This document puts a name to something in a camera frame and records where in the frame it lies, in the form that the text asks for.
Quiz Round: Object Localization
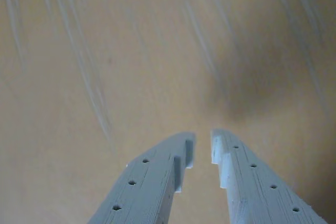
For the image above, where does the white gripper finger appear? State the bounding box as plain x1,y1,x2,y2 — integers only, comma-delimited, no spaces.
88,131,197,224
211,128,329,224

